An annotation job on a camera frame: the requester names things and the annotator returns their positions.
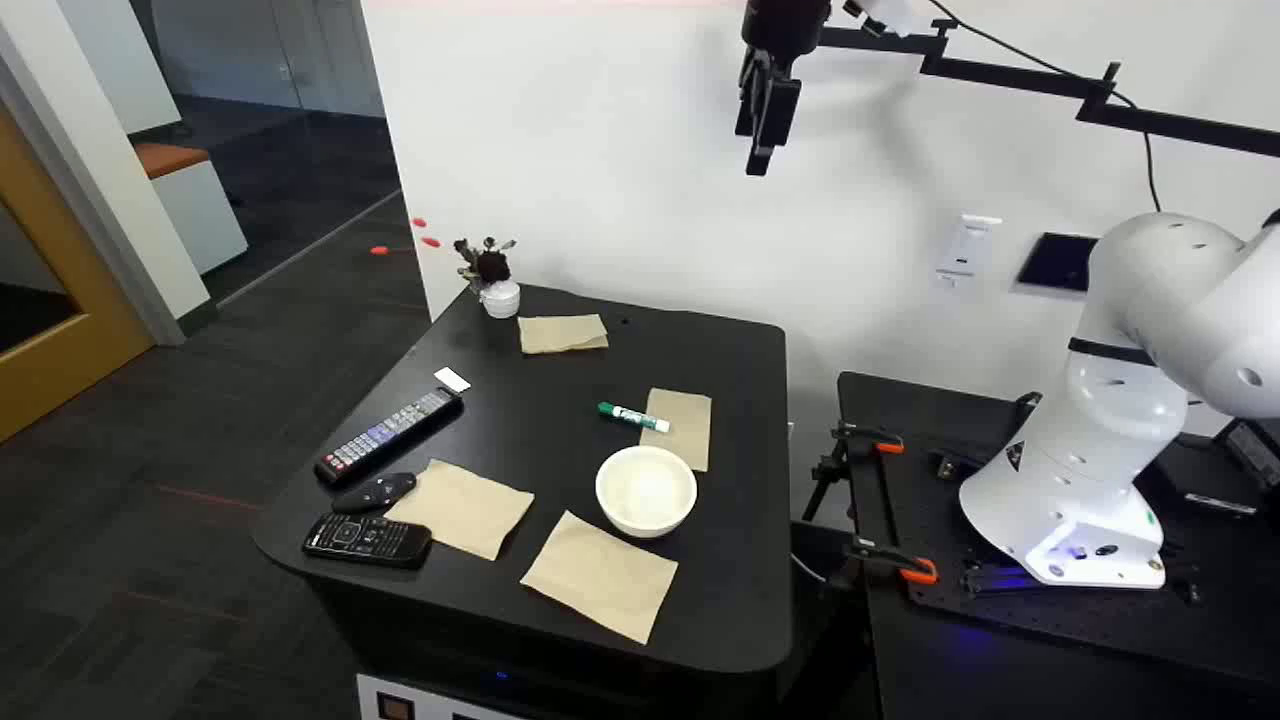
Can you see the small black remote control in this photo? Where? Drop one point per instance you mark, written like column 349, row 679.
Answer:
column 379, row 493

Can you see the brown paper napkin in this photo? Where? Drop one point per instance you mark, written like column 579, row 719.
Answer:
column 603, row 578
column 463, row 508
column 685, row 434
column 563, row 334

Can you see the white bench with orange top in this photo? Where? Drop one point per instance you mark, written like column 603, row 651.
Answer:
column 193, row 202

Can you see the black wall plate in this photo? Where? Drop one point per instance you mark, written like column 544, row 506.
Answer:
column 1057, row 263

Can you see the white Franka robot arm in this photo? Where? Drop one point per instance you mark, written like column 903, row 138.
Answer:
column 1132, row 442

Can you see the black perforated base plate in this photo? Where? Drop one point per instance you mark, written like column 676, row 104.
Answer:
column 933, row 415

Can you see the orange black clamp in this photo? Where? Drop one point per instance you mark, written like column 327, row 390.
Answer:
column 903, row 571
column 872, row 444

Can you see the white wall outlet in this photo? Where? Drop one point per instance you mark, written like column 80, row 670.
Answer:
column 968, row 250

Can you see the dark red flower bunch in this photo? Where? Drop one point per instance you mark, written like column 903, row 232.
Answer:
column 480, row 259

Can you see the white bowl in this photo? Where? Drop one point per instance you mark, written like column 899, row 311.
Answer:
column 645, row 493

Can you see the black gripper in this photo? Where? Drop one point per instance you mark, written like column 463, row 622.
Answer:
column 786, row 25

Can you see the wide black remote control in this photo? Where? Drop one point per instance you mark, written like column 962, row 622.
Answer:
column 367, row 543

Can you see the long black remote control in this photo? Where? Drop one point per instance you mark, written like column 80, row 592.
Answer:
column 387, row 436

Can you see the small white block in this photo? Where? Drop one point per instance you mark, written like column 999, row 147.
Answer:
column 454, row 381

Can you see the yellow wooden door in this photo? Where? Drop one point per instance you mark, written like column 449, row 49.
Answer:
column 55, row 334

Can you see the green white marker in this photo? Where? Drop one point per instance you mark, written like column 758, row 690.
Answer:
column 626, row 415

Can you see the small white vase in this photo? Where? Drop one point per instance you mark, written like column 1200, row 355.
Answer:
column 502, row 300

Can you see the black rounded table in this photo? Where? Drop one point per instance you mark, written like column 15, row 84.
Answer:
column 532, row 427

